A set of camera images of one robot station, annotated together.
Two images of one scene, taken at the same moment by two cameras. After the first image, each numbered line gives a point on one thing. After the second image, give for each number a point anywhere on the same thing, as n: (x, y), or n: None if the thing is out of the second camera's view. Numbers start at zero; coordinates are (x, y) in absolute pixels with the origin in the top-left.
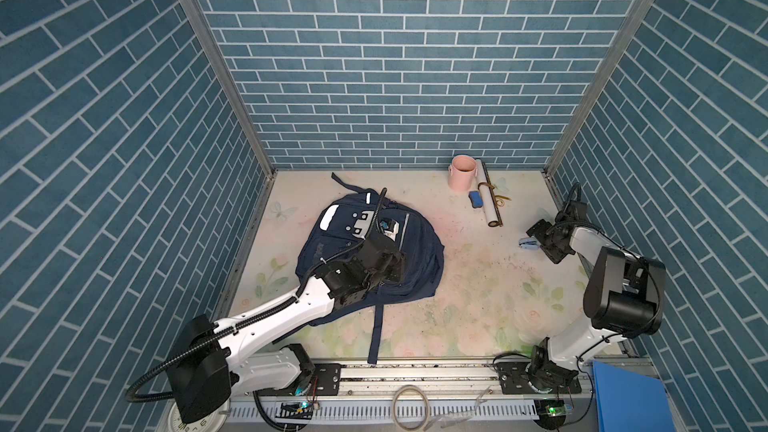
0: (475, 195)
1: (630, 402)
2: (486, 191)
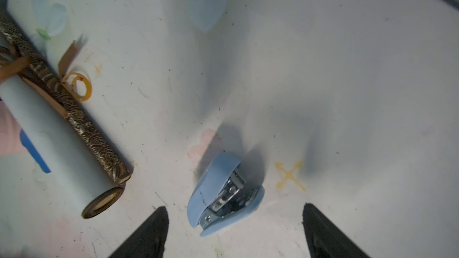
0: (27, 144)
1: None
2: (55, 126)
